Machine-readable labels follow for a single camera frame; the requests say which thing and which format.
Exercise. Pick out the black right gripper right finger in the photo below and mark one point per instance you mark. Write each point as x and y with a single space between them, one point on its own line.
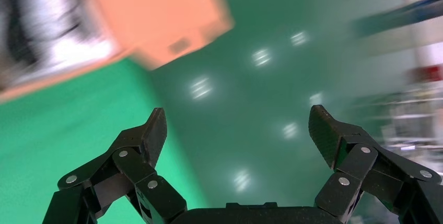
353 167

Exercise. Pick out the green table cloth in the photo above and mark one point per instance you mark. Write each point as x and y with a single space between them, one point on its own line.
52 129

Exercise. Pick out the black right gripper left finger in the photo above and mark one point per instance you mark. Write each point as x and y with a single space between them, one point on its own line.
135 170

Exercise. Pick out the open cardboard box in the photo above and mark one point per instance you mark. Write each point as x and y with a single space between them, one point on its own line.
166 8

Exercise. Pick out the white printed instruction sheet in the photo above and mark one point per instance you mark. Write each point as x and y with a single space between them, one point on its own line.
79 54

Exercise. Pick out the blurred background shelving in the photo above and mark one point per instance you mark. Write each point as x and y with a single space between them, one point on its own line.
415 118

